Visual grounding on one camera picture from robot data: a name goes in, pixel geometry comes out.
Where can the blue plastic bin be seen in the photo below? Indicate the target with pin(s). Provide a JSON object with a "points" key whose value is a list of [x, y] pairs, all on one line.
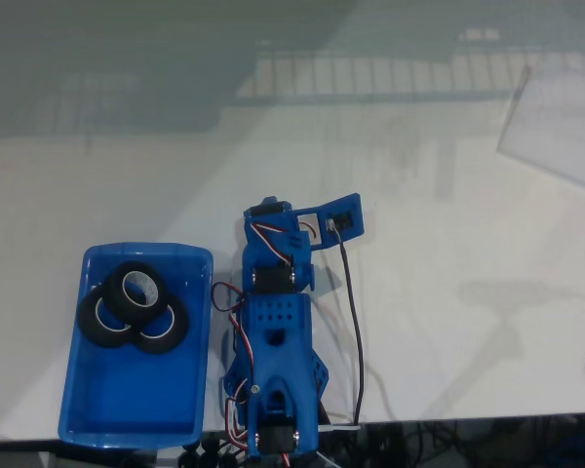
{"points": [[127, 390]]}

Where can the black tape roll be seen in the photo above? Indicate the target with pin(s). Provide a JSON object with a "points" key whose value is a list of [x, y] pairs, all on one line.
{"points": [[85, 326], [114, 302], [175, 339]]}

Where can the blue camera box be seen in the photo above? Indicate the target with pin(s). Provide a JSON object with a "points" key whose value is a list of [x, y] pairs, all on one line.
{"points": [[352, 202]]}

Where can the black clamp knob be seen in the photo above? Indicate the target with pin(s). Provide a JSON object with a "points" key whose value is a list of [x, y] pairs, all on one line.
{"points": [[191, 456], [210, 446]]}

